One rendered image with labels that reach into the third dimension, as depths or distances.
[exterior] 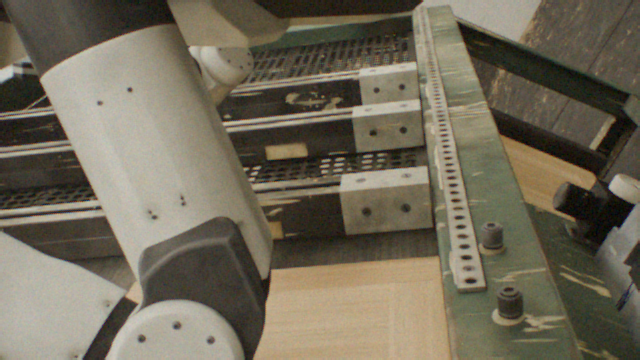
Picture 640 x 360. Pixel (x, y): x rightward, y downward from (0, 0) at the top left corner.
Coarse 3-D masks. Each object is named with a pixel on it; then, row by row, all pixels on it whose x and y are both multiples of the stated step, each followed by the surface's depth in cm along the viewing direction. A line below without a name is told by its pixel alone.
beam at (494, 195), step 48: (480, 96) 137; (432, 144) 118; (480, 144) 115; (432, 192) 103; (480, 192) 99; (480, 240) 87; (528, 240) 85; (528, 288) 76; (480, 336) 70; (528, 336) 69
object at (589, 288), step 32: (576, 192) 86; (608, 192) 86; (544, 224) 89; (576, 224) 93; (608, 224) 86; (544, 256) 80; (576, 256) 84; (608, 256) 81; (576, 288) 76; (608, 288) 79; (576, 320) 70; (608, 320) 72; (608, 352) 67
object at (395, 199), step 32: (256, 192) 107; (288, 192) 103; (320, 192) 102; (352, 192) 101; (384, 192) 100; (416, 192) 100; (0, 224) 109; (32, 224) 108; (64, 224) 107; (96, 224) 107; (288, 224) 104; (320, 224) 103; (352, 224) 103; (384, 224) 102; (416, 224) 102; (64, 256) 110; (96, 256) 109
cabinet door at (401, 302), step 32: (288, 288) 89; (320, 288) 88; (352, 288) 87; (384, 288) 86; (416, 288) 85; (288, 320) 83; (320, 320) 82; (352, 320) 81; (384, 320) 80; (416, 320) 79; (256, 352) 79; (288, 352) 78; (320, 352) 77; (352, 352) 76; (384, 352) 75; (416, 352) 74; (448, 352) 73
